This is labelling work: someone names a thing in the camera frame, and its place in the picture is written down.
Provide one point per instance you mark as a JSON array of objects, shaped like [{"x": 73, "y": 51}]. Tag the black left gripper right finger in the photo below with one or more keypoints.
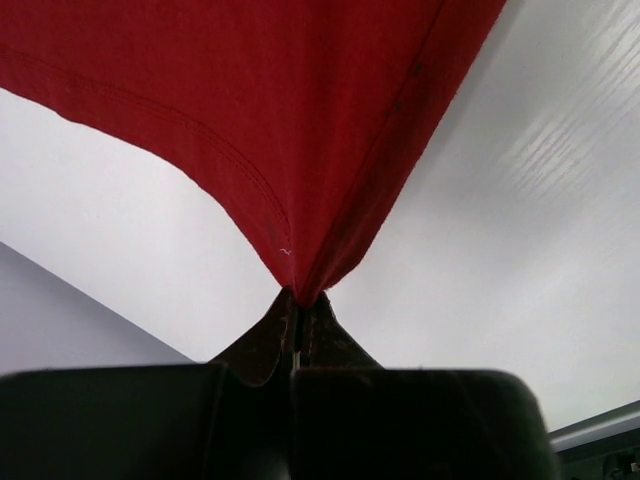
[{"x": 352, "y": 419}]

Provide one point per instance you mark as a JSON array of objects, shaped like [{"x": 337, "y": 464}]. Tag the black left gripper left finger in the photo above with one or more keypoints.
[{"x": 224, "y": 419}]

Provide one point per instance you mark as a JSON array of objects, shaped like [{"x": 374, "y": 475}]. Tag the dark red t shirt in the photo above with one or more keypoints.
[{"x": 303, "y": 119}]

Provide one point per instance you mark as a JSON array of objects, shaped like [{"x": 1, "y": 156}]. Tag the aluminium front rail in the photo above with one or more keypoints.
[{"x": 606, "y": 452}]

